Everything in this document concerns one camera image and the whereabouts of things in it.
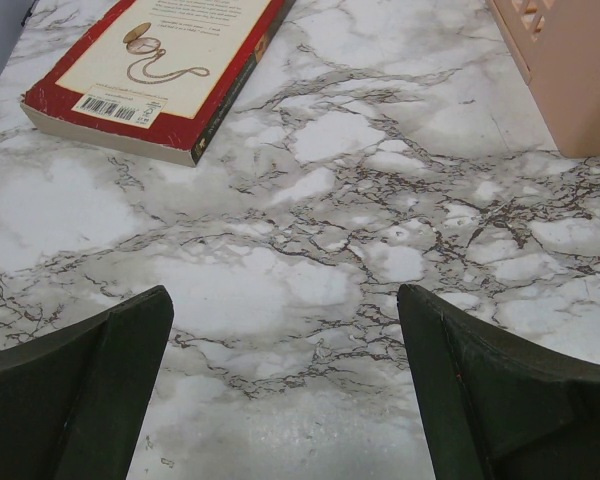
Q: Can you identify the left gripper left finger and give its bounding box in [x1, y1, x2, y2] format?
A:
[0, 286, 174, 479]

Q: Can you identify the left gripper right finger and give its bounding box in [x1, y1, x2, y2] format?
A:
[397, 285, 600, 479]

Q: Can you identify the red cover paperback book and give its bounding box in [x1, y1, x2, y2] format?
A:
[21, 1, 293, 167]

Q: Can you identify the peach plastic desk organizer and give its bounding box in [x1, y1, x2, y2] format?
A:
[487, 0, 600, 158]

